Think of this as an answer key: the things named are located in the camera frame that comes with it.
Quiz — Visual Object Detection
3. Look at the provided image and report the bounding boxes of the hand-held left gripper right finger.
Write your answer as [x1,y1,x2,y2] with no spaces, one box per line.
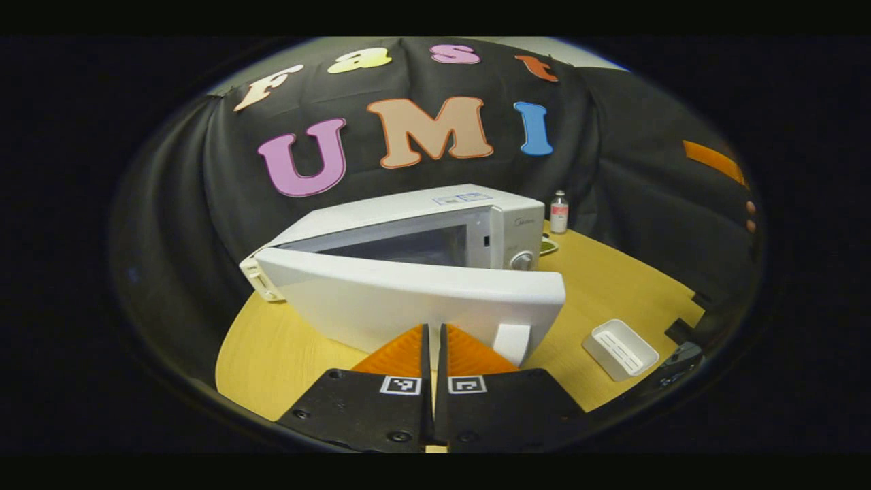
[435,323,590,454]

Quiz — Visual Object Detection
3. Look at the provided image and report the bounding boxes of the white rectangular tray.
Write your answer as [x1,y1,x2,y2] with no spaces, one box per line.
[582,318,660,382]

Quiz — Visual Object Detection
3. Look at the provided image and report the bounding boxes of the black backdrop cloth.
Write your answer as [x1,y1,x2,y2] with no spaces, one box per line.
[112,37,756,382]

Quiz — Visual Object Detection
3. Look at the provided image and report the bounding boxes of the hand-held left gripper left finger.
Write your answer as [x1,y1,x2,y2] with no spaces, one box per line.
[276,323,435,454]

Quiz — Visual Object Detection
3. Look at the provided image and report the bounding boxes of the small pink label bottle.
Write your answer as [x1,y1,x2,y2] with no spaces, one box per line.
[549,190,570,235]

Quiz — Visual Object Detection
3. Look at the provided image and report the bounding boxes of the white microwave oven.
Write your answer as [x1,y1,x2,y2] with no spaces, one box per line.
[238,183,568,369]

